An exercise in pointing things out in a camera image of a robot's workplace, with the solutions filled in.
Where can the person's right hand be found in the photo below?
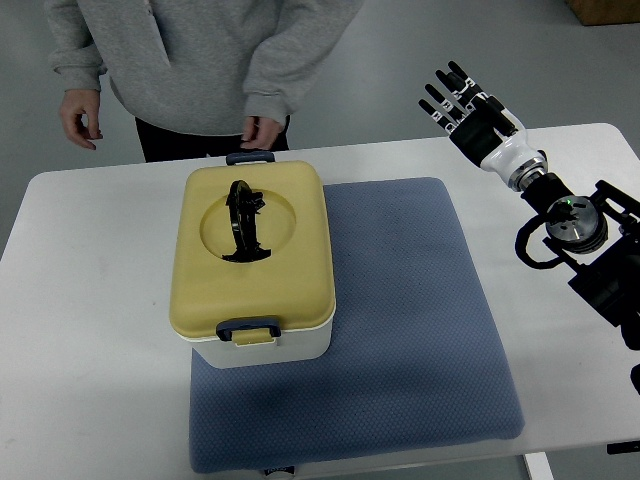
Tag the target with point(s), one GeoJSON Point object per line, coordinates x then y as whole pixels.
{"type": "Point", "coordinates": [79, 116]}

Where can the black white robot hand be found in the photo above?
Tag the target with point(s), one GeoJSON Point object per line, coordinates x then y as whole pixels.
{"type": "Point", "coordinates": [489, 135]}

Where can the person's left hand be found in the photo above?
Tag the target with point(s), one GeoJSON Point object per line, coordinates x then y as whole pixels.
{"type": "Point", "coordinates": [262, 133]}

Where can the yellow box lid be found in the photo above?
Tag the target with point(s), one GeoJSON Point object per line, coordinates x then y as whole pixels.
{"type": "Point", "coordinates": [253, 251]}

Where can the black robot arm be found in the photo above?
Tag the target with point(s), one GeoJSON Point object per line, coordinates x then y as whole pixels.
{"type": "Point", "coordinates": [597, 236]}

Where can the cardboard box corner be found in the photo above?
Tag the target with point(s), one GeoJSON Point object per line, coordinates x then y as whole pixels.
{"type": "Point", "coordinates": [605, 12]}

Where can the white storage box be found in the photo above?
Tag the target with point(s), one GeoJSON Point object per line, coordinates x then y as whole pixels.
{"type": "Point", "coordinates": [291, 345]}

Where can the person in grey hoodie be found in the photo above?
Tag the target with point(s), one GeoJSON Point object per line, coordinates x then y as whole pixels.
{"type": "Point", "coordinates": [190, 72]}

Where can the blue cushion mat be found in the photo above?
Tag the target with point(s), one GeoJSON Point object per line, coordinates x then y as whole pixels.
{"type": "Point", "coordinates": [415, 359]}

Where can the white table leg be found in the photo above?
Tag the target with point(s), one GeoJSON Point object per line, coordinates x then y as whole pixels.
{"type": "Point", "coordinates": [538, 466]}

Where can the black table bracket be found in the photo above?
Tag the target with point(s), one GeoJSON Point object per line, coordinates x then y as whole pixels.
{"type": "Point", "coordinates": [623, 447]}

